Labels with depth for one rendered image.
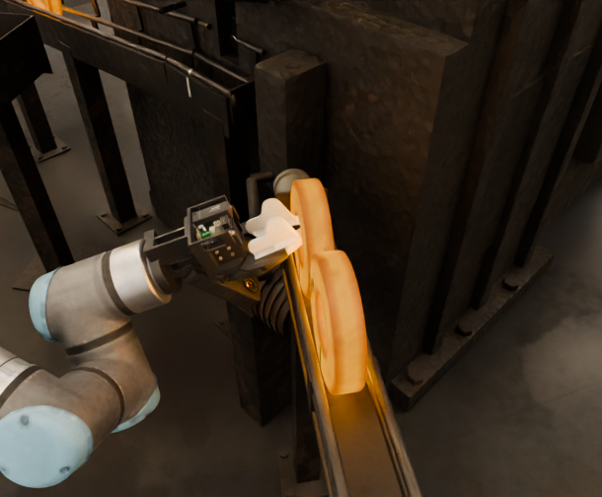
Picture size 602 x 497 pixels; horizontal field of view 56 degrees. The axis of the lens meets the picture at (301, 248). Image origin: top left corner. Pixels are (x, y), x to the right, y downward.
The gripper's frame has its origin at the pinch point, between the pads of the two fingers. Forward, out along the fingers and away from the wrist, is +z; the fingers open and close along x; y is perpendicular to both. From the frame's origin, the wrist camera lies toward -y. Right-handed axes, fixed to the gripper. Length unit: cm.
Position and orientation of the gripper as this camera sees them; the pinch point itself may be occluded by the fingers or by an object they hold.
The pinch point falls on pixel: (310, 228)
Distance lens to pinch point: 72.5
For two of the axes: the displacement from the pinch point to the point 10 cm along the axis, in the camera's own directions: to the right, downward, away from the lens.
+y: -3.0, -6.5, -6.9
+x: -1.6, -6.8, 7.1
